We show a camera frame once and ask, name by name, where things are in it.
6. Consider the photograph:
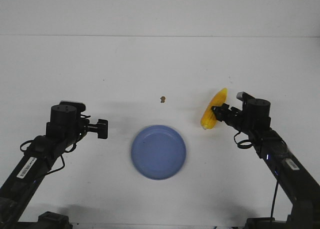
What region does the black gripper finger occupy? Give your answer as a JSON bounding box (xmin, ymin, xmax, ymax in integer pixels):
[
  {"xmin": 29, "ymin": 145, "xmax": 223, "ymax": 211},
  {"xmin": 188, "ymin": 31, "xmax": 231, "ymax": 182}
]
[
  {"xmin": 213, "ymin": 110, "xmax": 225, "ymax": 122},
  {"xmin": 211, "ymin": 103, "xmax": 230, "ymax": 111}
]

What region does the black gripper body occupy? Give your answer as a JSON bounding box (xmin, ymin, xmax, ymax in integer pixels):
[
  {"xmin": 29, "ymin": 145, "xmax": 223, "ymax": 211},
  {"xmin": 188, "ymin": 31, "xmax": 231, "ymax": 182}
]
[
  {"xmin": 84, "ymin": 119, "xmax": 109, "ymax": 139},
  {"xmin": 220, "ymin": 106, "xmax": 246, "ymax": 132}
]

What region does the yellow toy corn cob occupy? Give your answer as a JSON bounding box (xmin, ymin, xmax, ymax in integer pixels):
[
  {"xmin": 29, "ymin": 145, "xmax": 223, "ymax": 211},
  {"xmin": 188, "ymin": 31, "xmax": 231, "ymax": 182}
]
[{"xmin": 200, "ymin": 87, "xmax": 229, "ymax": 131}]

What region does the blue round plastic plate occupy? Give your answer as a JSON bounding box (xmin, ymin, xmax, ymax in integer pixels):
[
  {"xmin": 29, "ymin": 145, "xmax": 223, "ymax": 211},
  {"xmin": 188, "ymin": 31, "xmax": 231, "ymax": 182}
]
[{"xmin": 130, "ymin": 124, "xmax": 187, "ymax": 181}]

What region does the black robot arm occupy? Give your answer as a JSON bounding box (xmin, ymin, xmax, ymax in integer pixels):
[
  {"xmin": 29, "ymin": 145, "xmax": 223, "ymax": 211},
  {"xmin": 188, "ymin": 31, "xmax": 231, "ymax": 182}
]
[
  {"xmin": 211, "ymin": 96, "xmax": 320, "ymax": 229},
  {"xmin": 0, "ymin": 101, "xmax": 108, "ymax": 229}
]

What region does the small brown table stain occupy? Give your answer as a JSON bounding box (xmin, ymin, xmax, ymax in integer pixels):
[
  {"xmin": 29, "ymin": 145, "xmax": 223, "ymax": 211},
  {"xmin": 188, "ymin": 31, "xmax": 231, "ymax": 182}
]
[{"xmin": 160, "ymin": 96, "xmax": 166, "ymax": 103}]

